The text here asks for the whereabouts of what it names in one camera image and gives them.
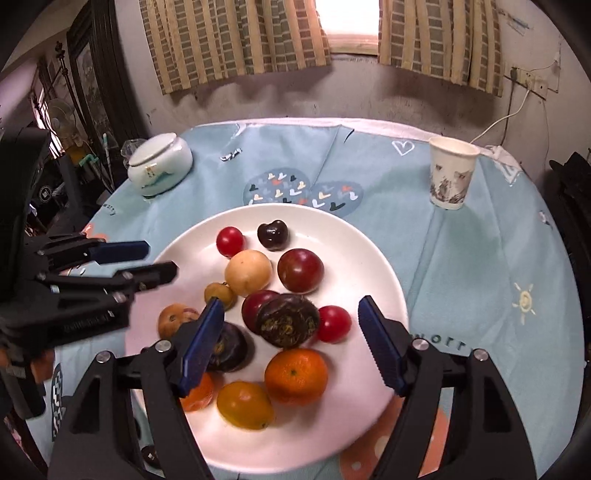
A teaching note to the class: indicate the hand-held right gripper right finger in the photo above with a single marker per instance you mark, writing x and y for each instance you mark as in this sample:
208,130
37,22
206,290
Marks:
381,341

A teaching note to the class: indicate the white ceramic lidded jar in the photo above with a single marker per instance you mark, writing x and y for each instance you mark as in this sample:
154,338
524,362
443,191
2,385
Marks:
159,164

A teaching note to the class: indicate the dark brown mangosteen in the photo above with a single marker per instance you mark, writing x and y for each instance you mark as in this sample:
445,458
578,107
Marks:
288,321

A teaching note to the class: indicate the checked striped curtain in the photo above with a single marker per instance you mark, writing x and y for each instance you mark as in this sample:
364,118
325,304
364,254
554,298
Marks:
438,41
235,41

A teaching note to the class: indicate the dark wooden cabinet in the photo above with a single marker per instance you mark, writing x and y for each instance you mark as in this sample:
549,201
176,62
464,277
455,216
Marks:
92,83

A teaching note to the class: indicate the pale yellow round fruit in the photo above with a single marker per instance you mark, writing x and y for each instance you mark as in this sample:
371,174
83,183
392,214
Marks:
248,272

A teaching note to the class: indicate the blue printed tablecloth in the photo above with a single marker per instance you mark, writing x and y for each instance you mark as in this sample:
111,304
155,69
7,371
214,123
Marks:
461,277

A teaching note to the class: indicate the yellow-orange tomato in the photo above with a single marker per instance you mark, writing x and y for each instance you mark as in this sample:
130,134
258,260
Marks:
244,405

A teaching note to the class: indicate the dark purple heart-shaped cherry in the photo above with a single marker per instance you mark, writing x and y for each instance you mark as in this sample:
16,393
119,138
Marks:
273,234

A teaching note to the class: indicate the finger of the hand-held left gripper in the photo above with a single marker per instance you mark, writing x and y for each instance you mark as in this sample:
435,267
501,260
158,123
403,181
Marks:
147,274
120,251

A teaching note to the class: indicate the bright window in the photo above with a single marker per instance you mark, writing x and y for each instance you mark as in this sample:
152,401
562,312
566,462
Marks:
346,18

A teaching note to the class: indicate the white plate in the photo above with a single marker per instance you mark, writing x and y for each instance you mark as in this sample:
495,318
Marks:
360,277

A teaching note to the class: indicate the black equipment stack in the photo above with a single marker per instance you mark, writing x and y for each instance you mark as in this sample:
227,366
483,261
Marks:
572,207

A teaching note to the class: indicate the crumpled clear plastic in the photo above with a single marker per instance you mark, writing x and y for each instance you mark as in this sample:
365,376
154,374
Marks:
130,146

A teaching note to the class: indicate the electric fan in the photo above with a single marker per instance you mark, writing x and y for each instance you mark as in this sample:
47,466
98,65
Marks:
57,117

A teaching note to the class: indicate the printed paper cup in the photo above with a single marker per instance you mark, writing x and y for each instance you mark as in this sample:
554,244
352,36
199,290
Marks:
450,177

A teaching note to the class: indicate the dark red plum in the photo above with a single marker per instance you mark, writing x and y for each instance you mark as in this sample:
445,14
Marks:
251,309
300,270

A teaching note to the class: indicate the orange tangerine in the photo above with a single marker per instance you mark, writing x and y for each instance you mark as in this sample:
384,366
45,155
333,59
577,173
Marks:
295,376
198,394

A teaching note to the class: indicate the orange-brown pear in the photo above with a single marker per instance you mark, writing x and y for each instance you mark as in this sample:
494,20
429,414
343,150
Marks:
175,319

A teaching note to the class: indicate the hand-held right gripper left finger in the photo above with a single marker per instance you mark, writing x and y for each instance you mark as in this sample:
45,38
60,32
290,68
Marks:
203,346

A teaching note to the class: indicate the dark purple round fruit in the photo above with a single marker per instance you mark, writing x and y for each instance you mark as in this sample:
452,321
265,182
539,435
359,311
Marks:
235,348

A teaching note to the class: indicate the red cherry tomato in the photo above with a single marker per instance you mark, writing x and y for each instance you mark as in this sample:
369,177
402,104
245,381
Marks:
230,241
333,324

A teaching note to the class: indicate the wall socket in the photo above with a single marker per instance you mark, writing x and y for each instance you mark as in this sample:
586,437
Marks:
526,78

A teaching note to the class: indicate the small yellow loquat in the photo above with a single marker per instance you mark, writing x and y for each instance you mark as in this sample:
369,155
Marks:
219,292

